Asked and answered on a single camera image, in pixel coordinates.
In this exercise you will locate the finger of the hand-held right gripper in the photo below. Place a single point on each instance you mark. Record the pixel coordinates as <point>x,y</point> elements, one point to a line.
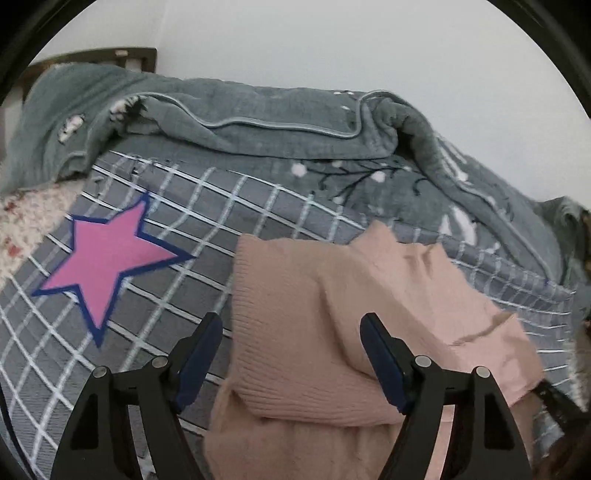
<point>554,402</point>

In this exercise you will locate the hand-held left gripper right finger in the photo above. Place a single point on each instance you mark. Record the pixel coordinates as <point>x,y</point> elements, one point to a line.
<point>381,360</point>

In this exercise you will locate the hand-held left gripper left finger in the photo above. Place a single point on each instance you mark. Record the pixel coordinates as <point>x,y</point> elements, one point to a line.
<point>201,360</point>

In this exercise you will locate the pink knit sweater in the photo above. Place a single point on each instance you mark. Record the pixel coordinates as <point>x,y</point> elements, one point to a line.
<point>300,323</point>

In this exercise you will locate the grey checked star bedsheet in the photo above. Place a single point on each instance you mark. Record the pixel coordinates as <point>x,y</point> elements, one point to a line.
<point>231,207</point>

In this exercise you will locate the white red-flecked pillow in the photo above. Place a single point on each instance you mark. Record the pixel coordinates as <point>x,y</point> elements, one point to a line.
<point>27,217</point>

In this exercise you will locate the grey-green floral quilt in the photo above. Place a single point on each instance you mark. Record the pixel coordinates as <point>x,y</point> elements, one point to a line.
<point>277,110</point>

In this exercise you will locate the dark wooden headboard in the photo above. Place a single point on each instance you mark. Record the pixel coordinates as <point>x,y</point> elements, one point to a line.
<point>138,57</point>

